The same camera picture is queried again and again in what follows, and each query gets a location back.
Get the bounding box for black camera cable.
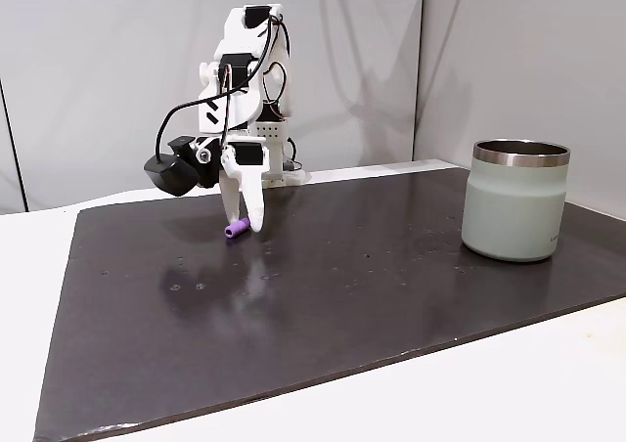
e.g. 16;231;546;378
155;14;286;165

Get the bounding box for black oval camera box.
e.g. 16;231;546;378
143;135;222;198

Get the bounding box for pale green steel-rimmed cup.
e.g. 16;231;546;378
461;139;572;263

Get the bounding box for dark grey table mat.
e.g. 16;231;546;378
32;160;626;442

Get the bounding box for purple pen grip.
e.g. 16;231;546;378
224;218;252;241

